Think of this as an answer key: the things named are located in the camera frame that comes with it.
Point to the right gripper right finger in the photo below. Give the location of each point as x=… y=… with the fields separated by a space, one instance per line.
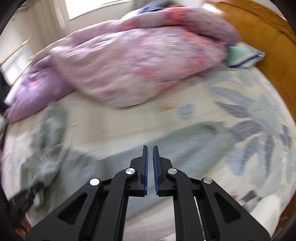
x=203 y=210

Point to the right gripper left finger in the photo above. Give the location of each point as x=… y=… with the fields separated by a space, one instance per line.
x=97 y=210

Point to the grey sweater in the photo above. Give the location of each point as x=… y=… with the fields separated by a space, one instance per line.
x=59 y=171

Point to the floral bed sheet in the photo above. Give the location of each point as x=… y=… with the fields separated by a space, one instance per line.
x=229 y=124

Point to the purple floral quilt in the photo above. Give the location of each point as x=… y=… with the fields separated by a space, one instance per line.
x=125 y=62

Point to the green blue pillow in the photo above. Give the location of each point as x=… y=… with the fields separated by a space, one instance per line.
x=243 y=55

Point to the wooden headboard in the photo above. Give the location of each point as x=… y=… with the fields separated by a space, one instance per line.
x=267 y=31

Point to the window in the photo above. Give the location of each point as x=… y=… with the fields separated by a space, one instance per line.
x=77 y=8

